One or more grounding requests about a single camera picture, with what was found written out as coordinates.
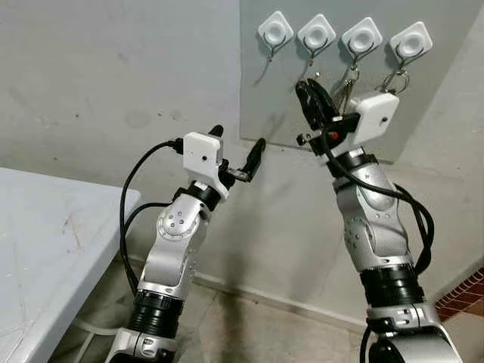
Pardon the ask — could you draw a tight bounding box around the grey wall board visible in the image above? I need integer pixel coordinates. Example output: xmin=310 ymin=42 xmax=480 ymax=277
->
xmin=239 ymin=0 xmax=484 ymax=164

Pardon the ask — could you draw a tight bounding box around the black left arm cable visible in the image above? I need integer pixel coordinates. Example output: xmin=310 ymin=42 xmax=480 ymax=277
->
xmin=119 ymin=138 xmax=187 ymax=297

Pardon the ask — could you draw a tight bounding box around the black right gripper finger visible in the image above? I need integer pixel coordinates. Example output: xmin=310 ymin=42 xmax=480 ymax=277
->
xmin=295 ymin=81 xmax=324 ymax=131
xmin=306 ymin=78 xmax=341 ymax=122

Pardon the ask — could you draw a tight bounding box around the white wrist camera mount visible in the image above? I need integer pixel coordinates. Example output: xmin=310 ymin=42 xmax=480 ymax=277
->
xmin=351 ymin=92 xmax=401 ymax=147
xmin=181 ymin=132 xmax=225 ymax=191

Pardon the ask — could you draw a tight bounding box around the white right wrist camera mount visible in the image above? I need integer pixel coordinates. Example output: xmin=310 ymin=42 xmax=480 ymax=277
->
xmin=351 ymin=92 xmax=401 ymax=147

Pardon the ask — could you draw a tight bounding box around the key bunch with dark key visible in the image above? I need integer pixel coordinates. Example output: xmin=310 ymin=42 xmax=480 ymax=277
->
xmin=380 ymin=68 xmax=411 ymax=96

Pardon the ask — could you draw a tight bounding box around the brass key bunch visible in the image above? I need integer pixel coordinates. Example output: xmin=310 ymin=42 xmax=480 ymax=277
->
xmin=336 ymin=65 xmax=363 ymax=114

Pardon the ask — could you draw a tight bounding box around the white square wall hook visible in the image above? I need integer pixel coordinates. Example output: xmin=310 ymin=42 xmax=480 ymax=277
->
xmin=341 ymin=17 xmax=384 ymax=64
xmin=297 ymin=14 xmax=338 ymax=66
xmin=389 ymin=21 xmax=434 ymax=71
xmin=257 ymin=11 xmax=295 ymax=66

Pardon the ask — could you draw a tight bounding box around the large white folding table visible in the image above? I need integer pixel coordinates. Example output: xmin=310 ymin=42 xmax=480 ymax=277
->
xmin=0 ymin=166 xmax=143 ymax=363

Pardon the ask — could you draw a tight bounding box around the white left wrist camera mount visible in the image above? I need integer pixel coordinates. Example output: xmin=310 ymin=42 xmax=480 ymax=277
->
xmin=181 ymin=132 xmax=225 ymax=191

